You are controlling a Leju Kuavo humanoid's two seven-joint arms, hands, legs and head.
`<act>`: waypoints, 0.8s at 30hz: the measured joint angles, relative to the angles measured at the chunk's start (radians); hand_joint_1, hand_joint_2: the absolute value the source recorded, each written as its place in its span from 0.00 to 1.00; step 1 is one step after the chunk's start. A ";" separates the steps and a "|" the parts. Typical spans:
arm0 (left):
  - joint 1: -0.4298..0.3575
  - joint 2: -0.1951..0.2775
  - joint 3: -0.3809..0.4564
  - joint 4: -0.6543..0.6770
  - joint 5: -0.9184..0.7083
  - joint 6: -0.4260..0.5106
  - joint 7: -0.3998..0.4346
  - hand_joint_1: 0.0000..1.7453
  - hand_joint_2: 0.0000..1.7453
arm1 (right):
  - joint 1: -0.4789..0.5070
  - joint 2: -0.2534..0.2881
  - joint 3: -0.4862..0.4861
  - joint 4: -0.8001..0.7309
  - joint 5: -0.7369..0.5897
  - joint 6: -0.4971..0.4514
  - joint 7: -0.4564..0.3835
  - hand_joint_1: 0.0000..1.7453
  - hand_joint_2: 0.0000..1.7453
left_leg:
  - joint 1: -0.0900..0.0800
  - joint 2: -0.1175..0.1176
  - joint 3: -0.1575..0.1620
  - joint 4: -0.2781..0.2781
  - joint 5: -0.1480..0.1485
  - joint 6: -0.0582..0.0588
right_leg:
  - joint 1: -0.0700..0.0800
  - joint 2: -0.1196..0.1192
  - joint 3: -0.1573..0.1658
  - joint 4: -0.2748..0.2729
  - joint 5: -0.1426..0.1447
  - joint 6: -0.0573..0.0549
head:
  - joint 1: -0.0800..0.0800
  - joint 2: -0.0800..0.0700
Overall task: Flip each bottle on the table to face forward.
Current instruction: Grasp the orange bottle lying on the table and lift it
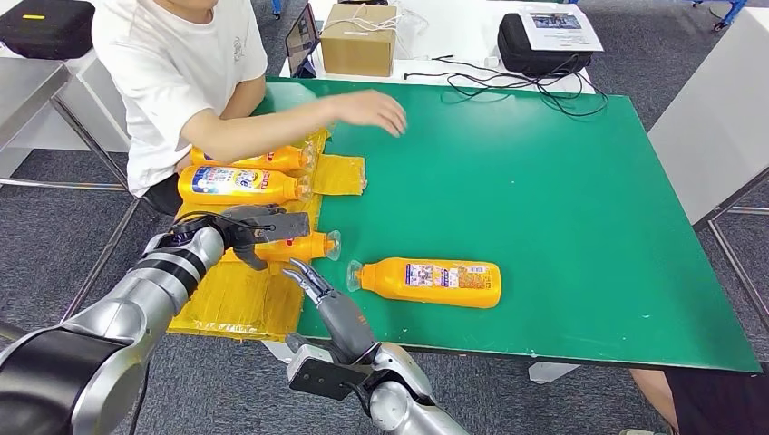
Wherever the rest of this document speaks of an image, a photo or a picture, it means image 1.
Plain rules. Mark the person's left forearm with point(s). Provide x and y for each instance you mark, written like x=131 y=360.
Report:
x=246 y=99

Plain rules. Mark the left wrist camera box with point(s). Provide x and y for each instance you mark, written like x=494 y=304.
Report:
x=291 y=227

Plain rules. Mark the grey table with metal legs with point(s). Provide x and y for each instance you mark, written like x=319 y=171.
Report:
x=715 y=120

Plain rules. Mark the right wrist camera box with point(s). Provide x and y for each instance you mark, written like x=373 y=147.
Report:
x=324 y=378

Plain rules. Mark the blue frame leg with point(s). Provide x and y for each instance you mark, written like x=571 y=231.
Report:
x=276 y=7

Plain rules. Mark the white table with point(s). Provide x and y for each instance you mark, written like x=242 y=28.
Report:
x=456 y=30

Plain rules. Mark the person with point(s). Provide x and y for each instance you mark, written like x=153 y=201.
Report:
x=174 y=72
x=709 y=402

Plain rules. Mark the white power adapter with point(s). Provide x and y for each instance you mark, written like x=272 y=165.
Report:
x=493 y=61

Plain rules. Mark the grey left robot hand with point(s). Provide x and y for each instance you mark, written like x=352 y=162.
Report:
x=243 y=231

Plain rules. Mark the grey metal frame table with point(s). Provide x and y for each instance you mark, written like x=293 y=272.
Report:
x=24 y=90

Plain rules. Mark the black zip case with paper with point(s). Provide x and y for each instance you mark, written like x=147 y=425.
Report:
x=524 y=54

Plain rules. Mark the black tablet on stand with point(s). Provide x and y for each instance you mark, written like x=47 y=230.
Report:
x=301 y=39

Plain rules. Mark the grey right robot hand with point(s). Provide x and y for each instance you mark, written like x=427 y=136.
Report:
x=345 y=330

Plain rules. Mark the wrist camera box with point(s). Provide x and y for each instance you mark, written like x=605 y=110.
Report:
x=324 y=378
x=291 y=227

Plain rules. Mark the orange detergent bottle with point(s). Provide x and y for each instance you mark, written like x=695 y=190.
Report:
x=282 y=192
x=390 y=285
x=306 y=247
x=282 y=161

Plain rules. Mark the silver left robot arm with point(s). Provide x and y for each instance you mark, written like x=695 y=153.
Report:
x=120 y=312

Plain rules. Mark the printed paper sheet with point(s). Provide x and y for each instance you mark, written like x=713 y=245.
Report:
x=560 y=36

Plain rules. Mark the blue metal frame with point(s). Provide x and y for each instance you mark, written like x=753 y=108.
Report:
x=730 y=12

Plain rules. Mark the white table support block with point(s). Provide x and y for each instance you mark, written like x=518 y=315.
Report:
x=277 y=351
x=552 y=373

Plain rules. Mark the brown cardboard box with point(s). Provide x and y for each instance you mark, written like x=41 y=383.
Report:
x=355 y=54

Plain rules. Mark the yellow taped cardboard mat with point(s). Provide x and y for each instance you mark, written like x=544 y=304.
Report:
x=240 y=300

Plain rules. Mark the person's right forearm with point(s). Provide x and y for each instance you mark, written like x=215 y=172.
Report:
x=258 y=129

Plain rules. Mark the black case with yellow tag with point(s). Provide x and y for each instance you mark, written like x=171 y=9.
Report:
x=45 y=30

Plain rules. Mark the person's right hand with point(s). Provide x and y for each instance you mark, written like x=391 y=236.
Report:
x=369 y=111

